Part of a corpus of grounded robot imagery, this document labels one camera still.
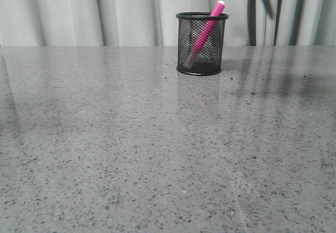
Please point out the pink highlighter pen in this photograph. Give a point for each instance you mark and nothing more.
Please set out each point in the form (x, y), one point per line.
(206, 30)

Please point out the black mesh pen holder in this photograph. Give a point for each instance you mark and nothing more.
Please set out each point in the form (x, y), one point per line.
(208, 61)

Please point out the grey curtain backdrop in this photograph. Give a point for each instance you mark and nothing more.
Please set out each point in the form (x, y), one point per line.
(153, 22)

